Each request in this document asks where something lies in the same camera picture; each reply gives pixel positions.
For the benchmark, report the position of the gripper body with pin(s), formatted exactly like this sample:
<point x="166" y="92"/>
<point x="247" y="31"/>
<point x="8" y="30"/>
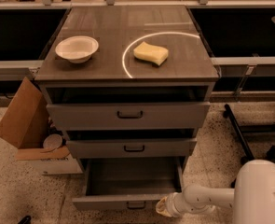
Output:
<point x="176" y="202"/>

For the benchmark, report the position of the grey bottom drawer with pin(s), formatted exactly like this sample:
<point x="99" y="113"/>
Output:
<point x="129" y="183"/>

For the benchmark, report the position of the grey drawer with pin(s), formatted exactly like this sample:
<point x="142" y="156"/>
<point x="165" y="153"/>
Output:
<point x="129" y="183"/>
<point x="146" y="116"/>
<point x="131" y="148"/>

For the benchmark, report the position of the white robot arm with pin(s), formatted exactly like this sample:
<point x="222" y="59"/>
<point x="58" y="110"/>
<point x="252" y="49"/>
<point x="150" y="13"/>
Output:
<point x="252" y="199"/>

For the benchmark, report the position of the grey middle drawer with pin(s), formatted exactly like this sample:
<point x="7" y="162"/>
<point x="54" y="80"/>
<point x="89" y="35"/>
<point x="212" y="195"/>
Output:
<point x="131" y="148"/>

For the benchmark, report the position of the grey top drawer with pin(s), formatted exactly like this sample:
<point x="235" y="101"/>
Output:
<point x="146" y="116"/>

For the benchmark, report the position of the grey drawer cabinet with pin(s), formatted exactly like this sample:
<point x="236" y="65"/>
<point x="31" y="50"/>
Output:
<point x="114" y="76"/>

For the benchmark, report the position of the small bowl in box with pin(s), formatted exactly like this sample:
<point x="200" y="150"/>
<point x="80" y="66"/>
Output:
<point x="52" y="142"/>

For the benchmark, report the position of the black object bottom left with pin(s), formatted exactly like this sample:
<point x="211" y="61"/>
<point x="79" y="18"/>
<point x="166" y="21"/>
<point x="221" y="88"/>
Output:
<point x="25" y="220"/>

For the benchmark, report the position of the yellow sponge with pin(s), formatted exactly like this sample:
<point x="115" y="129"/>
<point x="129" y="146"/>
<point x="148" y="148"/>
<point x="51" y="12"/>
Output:
<point x="151" y="53"/>

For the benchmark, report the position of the open cardboard box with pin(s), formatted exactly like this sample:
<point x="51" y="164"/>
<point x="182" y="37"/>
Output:
<point x="26" y="124"/>

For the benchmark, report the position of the white bowl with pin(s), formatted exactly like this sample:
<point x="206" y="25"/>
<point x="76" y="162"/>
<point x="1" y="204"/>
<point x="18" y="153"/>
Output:
<point x="77" y="49"/>

